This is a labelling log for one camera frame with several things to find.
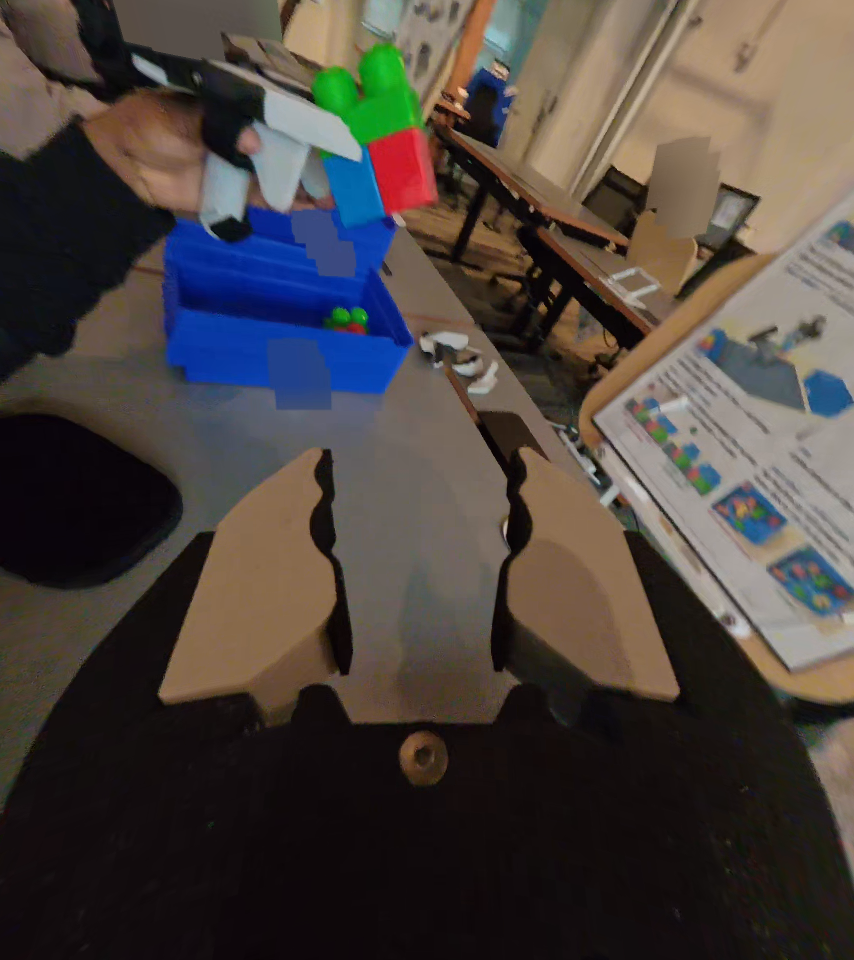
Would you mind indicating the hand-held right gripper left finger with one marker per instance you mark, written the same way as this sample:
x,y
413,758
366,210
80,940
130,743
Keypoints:
x,y
255,600

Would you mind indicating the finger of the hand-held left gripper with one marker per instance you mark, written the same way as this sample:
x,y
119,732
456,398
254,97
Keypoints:
x,y
307,123
304,177

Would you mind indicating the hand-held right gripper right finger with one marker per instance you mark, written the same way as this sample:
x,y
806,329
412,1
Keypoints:
x,y
592,600

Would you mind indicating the red single-stud mega block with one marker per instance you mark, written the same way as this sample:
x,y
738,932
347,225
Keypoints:
x,y
405,168

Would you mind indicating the green two-stud mega block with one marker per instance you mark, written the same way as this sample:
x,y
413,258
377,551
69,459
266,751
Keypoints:
x,y
348,318

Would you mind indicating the blue bin with white label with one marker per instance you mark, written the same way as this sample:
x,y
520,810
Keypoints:
x,y
217,353

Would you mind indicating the person's left hand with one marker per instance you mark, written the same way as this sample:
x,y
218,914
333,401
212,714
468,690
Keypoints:
x,y
150,150

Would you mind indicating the chair with blue jacket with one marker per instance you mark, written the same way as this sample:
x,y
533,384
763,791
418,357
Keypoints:
x,y
490,105

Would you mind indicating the wooden background desk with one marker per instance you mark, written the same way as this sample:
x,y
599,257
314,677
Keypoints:
x,y
592,278
532,180

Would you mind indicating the black honeycomb rubber pad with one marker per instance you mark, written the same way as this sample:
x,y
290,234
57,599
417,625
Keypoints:
x,y
52,495

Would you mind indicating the printed instruction sheet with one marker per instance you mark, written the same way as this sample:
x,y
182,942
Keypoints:
x,y
787,405

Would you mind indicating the black office chair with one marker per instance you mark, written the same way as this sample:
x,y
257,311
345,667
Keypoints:
x,y
614,198

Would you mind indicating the clear acrylic stand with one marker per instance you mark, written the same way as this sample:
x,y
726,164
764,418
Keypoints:
x,y
637,282

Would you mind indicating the beige chair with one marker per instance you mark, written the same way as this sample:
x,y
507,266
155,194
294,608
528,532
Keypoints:
x,y
667,248

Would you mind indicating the dark computer monitor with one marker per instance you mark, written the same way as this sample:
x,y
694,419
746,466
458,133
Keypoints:
x,y
730,215

